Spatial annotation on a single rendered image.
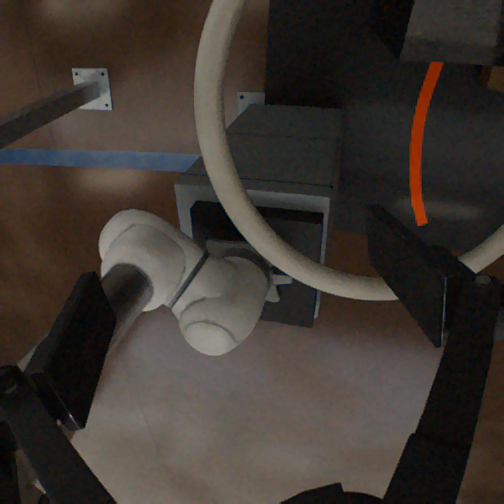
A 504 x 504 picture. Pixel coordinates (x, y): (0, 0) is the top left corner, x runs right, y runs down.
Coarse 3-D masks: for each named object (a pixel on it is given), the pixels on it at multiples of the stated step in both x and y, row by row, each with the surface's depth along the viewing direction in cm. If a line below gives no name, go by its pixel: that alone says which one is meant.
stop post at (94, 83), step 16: (80, 80) 173; (96, 80) 172; (48, 96) 152; (64, 96) 152; (80, 96) 162; (96, 96) 174; (16, 112) 134; (32, 112) 136; (48, 112) 145; (64, 112) 154; (0, 128) 123; (16, 128) 130; (32, 128) 138; (0, 144) 124
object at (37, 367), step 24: (96, 288) 18; (72, 312) 15; (96, 312) 17; (48, 336) 14; (72, 336) 14; (96, 336) 16; (48, 360) 12; (72, 360) 14; (96, 360) 16; (48, 384) 12; (72, 384) 13; (96, 384) 15; (72, 408) 13
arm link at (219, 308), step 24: (216, 264) 86; (240, 264) 91; (192, 288) 82; (216, 288) 82; (240, 288) 85; (264, 288) 93; (192, 312) 80; (216, 312) 79; (240, 312) 82; (192, 336) 81; (216, 336) 80; (240, 336) 82
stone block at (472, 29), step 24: (384, 0) 76; (408, 0) 70; (432, 0) 67; (456, 0) 66; (480, 0) 64; (384, 24) 83; (408, 24) 76; (432, 24) 74; (456, 24) 72; (480, 24) 70; (408, 48) 83; (432, 48) 81; (456, 48) 79; (480, 48) 77
